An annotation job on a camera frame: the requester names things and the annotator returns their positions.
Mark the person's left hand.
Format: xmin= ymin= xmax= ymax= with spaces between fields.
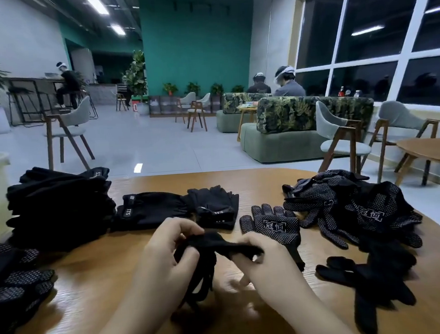
xmin=130 ymin=214 xmax=211 ymax=306

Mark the person's right hand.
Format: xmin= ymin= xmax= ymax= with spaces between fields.
xmin=225 ymin=228 xmax=305 ymax=306

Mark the plain black knit glove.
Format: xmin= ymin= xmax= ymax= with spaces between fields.
xmin=171 ymin=226 xmax=269 ymax=310

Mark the person's left forearm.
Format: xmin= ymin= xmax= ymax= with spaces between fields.
xmin=74 ymin=275 xmax=185 ymax=334

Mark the person's right forearm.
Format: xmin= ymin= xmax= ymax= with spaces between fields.
xmin=251 ymin=276 xmax=361 ymax=334

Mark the flat black dotted glove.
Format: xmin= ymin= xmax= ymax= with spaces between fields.
xmin=238 ymin=201 xmax=307 ymax=276

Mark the pair of black labelled gloves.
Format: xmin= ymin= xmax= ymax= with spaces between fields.
xmin=109 ymin=184 xmax=242 ymax=240

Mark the loose pile of dotted gloves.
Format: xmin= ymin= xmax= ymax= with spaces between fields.
xmin=280 ymin=162 xmax=427 ymax=260

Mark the leaf print green sofa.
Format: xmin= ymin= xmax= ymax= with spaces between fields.
xmin=236 ymin=88 xmax=379 ymax=167
xmin=214 ymin=89 xmax=275 ymax=135

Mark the small yellow coffee table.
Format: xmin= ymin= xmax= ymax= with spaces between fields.
xmin=234 ymin=104 xmax=260 ymax=142

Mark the inside-out black glove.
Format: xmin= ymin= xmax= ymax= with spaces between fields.
xmin=313 ymin=233 xmax=424 ymax=334

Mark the grey chair with wooden legs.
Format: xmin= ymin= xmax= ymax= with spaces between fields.
xmin=184 ymin=93 xmax=214 ymax=133
xmin=172 ymin=92 xmax=199 ymax=124
xmin=312 ymin=96 xmax=375 ymax=179
xmin=41 ymin=95 xmax=97 ymax=174
xmin=356 ymin=97 xmax=440 ymax=191

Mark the stack of black labelled gloves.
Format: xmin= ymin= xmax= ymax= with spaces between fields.
xmin=1 ymin=161 xmax=120 ymax=256

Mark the low planter shelf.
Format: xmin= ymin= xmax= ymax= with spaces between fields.
xmin=148 ymin=90 xmax=225 ymax=120

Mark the dark wooden chair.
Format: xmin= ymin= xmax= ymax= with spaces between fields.
xmin=113 ymin=83 xmax=131 ymax=112

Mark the heap of folded dotted gloves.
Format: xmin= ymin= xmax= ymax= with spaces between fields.
xmin=0 ymin=238 xmax=61 ymax=334

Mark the black metal bar stool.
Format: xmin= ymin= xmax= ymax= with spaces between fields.
xmin=70 ymin=89 xmax=99 ymax=121

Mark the large leafy indoor plant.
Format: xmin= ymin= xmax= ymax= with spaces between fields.
xmin=119 ymin=49 xmax=149 ymax=100

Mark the round wooden side table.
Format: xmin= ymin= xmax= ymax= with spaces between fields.
xmin=391 ymin=137 xmax=440 ymax=188

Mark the grey tall cabinet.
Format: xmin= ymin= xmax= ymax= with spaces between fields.
xmin=70 ymin=47 xmax=97 ymax=85

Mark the dark high bar table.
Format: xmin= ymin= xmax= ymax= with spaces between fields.
xmin=5 ymin=71 xmax=88 ymax=128

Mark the large white framed window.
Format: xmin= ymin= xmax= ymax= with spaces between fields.
xmin=290 ymin=0 xmax=440 ymax=120

